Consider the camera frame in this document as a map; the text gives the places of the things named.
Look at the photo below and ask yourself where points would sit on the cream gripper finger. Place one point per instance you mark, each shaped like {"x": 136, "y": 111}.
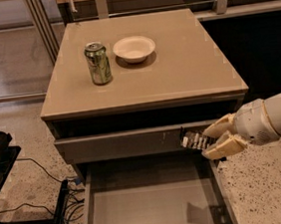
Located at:
{"x": 220, "y": 127}
{"x": 227, "y": 144}

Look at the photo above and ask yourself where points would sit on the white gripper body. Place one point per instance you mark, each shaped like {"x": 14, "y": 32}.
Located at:
{"x": 252, "y": 122}

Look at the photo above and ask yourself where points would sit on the black rxbar chocolate bar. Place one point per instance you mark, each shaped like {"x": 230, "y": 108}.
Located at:
{"x": 196, "y": 140}

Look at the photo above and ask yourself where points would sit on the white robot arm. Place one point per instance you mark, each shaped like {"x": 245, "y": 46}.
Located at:
{"x": 275, "y": 114}

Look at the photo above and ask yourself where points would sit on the open middle drawer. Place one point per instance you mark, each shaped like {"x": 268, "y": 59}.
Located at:
{"x": 178, "y": 189}

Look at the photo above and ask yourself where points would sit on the closed top drawer front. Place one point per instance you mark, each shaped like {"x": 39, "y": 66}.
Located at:
{"x": 138, "y": 142}

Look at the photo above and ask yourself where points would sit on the grey drawer cabinet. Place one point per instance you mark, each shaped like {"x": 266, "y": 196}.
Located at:
{"x": 186, "y": 79}

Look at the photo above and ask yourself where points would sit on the white bowl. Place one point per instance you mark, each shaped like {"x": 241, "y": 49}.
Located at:
{"x": 134, "y": 50}

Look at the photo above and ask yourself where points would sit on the green soda can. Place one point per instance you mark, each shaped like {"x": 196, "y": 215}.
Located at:
{"x": 98, "y": 63}

